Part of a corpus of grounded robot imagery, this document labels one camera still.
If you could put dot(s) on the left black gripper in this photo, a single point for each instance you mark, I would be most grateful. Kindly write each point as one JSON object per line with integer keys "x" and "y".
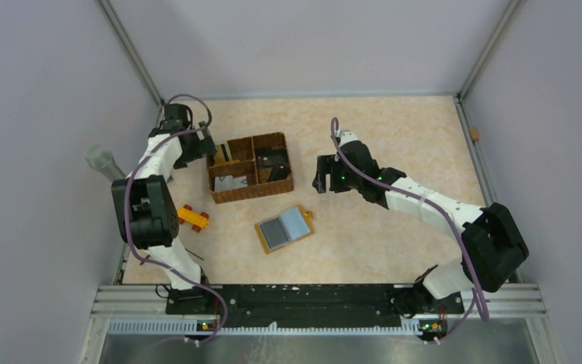
{"x": 204, "y": 147}

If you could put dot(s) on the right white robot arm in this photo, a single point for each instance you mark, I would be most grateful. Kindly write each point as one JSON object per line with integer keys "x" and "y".
{"x": 492, "y": 245}

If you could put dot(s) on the black microphone tripod stand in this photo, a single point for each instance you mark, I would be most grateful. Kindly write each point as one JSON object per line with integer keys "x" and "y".
{"x": 192, "y": 254}

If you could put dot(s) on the gold card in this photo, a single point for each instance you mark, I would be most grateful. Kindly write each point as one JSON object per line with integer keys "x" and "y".
{"x": 223, "y": 154}

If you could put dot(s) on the orange leather card holder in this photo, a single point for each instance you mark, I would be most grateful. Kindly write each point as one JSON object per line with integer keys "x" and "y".
{"x": 297, "y": 222}

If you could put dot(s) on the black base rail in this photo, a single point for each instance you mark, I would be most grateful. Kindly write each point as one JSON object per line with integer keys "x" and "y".
{"x": 311, "y": 305}

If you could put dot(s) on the small wooden block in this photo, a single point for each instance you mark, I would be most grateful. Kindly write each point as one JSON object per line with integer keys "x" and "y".
{"x": 474, "y": 134}

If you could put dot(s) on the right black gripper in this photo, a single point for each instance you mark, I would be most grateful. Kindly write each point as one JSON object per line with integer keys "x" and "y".
{"x": 329, "y": 164}

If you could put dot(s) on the silver microphone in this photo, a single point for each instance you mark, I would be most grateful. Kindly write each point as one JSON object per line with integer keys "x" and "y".
{"x": 102, "y": 161}

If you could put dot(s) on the white perforated cable tray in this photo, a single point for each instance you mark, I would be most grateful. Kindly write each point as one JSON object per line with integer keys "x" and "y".
{"x": 189, "y": 327}

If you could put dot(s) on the black card in basket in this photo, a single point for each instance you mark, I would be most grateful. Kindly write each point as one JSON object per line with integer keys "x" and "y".
{"x": 275, "y": 161}

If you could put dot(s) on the brown wicker divided basket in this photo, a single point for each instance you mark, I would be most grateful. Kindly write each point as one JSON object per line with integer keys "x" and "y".
{"x": 244, "y": 163}

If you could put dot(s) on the grey card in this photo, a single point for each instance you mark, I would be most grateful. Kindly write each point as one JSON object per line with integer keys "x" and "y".
{"x": 274, "y": 234}
{"x": 229, "y": 182}

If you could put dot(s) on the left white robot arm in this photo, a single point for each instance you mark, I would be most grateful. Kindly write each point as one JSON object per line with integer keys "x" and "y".
{"x": 146, "y": 213}

